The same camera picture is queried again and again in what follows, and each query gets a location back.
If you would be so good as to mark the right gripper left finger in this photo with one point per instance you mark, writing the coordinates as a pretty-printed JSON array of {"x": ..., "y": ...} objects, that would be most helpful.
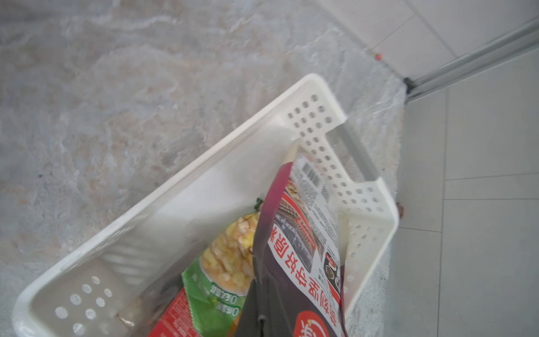
[{"x": 250, "y": 324}]

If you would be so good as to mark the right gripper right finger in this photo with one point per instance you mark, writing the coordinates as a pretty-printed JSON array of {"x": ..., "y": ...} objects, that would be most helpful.
[{"x": 282, "y": 302}]

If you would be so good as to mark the white perforated plastic basket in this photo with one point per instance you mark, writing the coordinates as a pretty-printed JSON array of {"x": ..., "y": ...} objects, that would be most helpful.
[{"x": 81, "y": 294}]

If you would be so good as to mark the light green condiment packet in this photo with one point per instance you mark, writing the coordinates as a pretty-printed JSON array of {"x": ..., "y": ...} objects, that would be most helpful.
[{"x": 215, "y": 284}]

